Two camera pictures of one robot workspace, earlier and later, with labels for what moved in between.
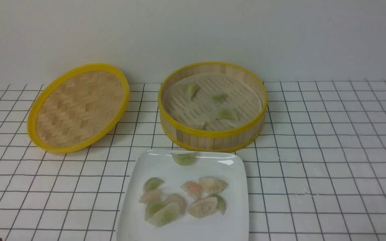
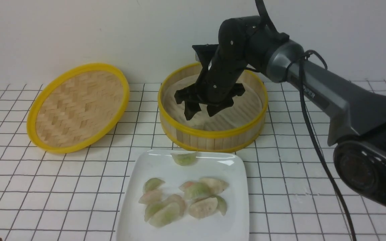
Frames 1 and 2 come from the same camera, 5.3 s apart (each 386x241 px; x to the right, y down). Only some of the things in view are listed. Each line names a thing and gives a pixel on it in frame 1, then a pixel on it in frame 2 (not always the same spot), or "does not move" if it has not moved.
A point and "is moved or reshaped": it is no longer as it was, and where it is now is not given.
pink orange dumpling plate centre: x=192 y=188 does not move
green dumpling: x=191 y=90 is moved or reshaped
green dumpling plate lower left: x=151 y=209 does not move
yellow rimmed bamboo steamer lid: x=77 y=107 does not move
